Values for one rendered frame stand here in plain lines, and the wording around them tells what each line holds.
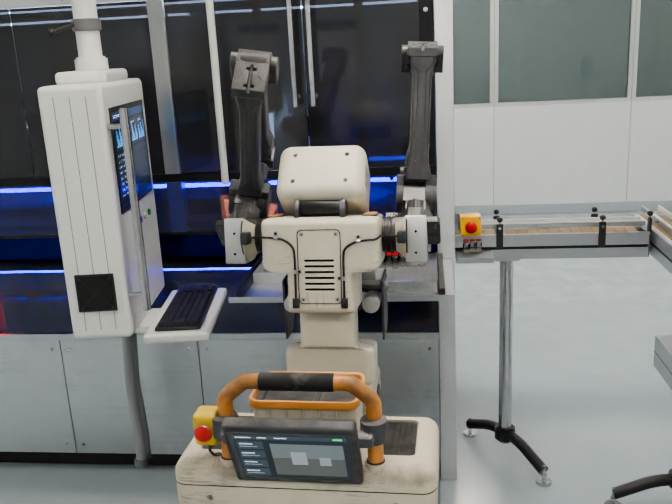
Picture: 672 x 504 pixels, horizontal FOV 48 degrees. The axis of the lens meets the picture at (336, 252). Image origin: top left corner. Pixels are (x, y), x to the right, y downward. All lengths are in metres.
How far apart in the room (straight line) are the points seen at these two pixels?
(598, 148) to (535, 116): 0.65
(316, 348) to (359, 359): 0.11
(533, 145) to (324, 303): 5.68
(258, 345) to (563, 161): 4.97
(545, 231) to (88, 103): 1.63
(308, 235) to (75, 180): 0.81
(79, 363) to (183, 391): 0.42
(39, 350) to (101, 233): 0.98
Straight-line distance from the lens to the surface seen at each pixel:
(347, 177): 1.75
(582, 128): 7.36
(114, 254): 2.30
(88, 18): 2.45
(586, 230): 2.88
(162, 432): 3.13
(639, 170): 7.53
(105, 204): 2.27
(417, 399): 2.87
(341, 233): 1.72
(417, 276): 2.47
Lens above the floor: 1.61
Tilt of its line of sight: 15 degrees down
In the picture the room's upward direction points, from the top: 3 degrees counter-clockwise
